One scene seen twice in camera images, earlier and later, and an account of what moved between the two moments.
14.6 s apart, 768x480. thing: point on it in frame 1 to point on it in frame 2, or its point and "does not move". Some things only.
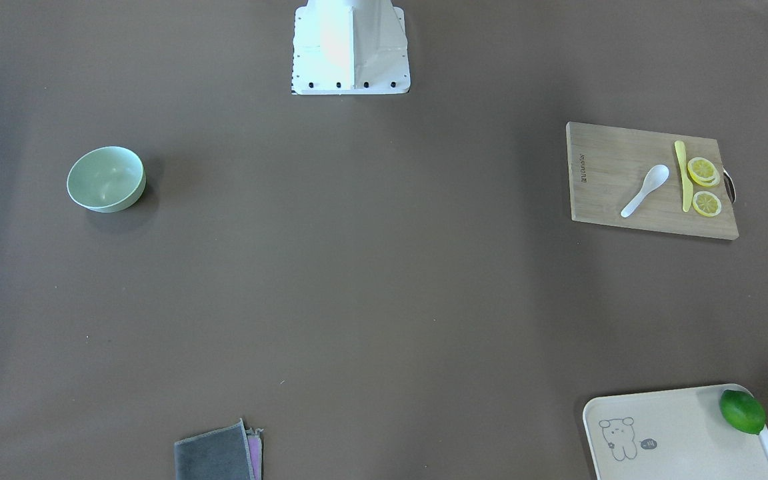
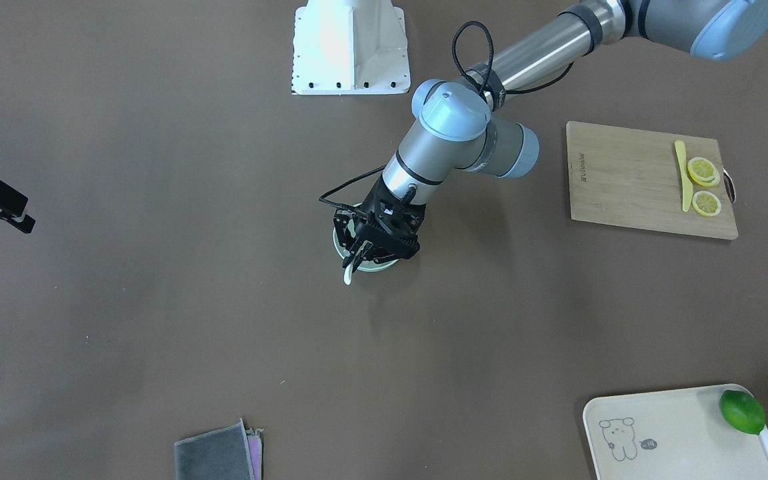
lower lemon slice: x=707 y=204 does not move
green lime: x=743 y=411 does not move
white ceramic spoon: x=656 y=176 to x=347 y=274
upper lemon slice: x=703 y=171 does not move
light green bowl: x=107 y=179 to x=367 y=264
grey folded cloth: x=231 y=453 does not move
